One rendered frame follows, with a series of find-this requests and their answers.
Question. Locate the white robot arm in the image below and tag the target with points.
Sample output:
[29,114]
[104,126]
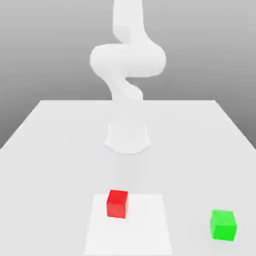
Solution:
[128,60]

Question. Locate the small red cube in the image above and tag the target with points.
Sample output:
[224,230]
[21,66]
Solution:
[117,205]

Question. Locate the small green cube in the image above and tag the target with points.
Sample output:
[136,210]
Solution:
[223,226]

